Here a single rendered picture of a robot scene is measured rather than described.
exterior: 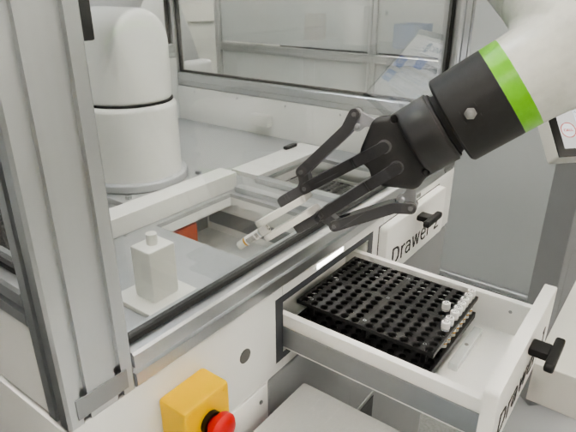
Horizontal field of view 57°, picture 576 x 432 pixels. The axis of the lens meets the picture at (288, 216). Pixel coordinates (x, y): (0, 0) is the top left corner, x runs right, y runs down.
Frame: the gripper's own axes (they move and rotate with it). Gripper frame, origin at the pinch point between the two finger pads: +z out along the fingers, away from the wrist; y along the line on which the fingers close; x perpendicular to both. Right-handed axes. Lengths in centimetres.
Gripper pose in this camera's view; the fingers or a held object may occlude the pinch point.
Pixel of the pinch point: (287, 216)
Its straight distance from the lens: 61.5
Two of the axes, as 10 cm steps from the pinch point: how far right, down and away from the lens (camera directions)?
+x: -3.1, 2.5, -9.2
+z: -7.9, 4.6, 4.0
